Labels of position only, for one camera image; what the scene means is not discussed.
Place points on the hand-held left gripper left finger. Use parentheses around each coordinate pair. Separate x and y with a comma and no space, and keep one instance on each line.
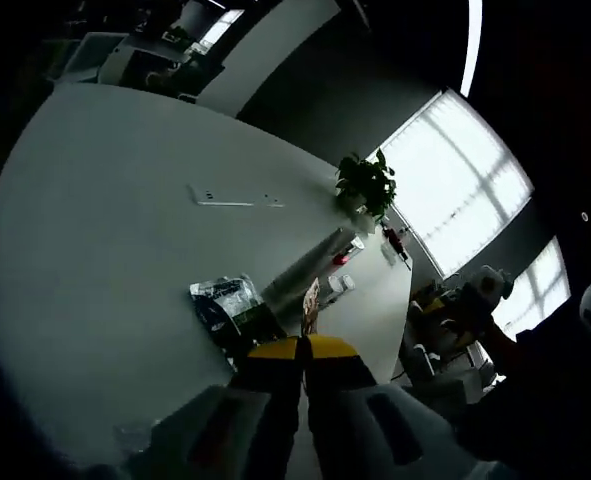
(275,400)

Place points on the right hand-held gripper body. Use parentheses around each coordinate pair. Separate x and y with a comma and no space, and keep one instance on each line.
(490,285)

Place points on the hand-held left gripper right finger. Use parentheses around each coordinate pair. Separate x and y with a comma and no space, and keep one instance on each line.
(335,400)

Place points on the gold foil packet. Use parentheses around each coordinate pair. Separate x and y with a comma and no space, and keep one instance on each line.
(311,310)

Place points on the small clear skincare bottle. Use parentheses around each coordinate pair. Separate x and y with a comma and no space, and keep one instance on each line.
(333,283)

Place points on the white skincare tube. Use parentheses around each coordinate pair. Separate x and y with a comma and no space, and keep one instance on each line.
(305,265)

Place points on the dark red tool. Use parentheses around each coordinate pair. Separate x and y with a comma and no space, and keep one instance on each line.
(394,242)

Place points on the person in black shirt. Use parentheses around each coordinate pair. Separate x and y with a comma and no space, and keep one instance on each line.
(550,400)

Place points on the large window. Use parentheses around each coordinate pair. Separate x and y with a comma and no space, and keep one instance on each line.
(455,175)

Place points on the potted green plant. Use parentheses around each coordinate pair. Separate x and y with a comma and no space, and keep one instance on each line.
(367,185)

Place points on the white socket panel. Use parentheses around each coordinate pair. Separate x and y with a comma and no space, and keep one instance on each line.
(225,200)

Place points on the long light strip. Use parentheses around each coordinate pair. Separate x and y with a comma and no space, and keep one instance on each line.
(472,45)

